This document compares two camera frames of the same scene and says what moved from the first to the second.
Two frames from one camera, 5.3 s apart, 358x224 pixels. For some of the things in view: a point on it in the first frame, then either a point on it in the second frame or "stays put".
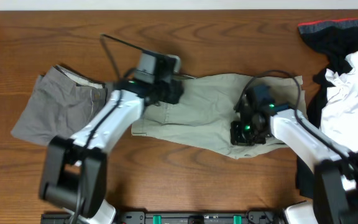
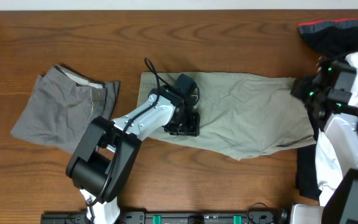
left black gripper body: [169, 93] → [188, 125]
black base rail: [176, 217] stays put
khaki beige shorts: [202, 116] stays put
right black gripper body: [247, 134] → [308, 93]
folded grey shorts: [61, 104] stays put
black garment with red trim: [339, 37] stays put
